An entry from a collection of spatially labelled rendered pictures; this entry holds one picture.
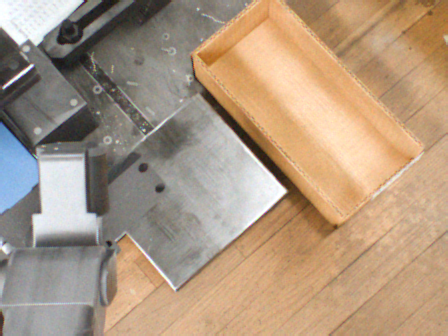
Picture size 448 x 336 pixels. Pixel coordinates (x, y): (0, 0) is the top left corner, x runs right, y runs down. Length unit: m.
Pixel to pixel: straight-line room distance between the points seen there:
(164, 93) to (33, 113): 0.17
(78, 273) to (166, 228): 0.35
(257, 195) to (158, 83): 0.19
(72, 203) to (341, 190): 0.41
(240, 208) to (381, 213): 0.16
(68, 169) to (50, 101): 0.29
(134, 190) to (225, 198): 0.22
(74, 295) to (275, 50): 0.51
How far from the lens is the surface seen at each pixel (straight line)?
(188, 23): 1.12
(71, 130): 1.03
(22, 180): 0.98
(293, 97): 1.07
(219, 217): 1.02
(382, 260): 1.04
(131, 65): 1.10
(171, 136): 1.05
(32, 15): 1.09
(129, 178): 0.82
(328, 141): 1.06
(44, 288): 0.68
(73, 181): 0.73
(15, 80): 0.86
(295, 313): 1.02
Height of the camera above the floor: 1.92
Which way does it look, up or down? 75 degrees down
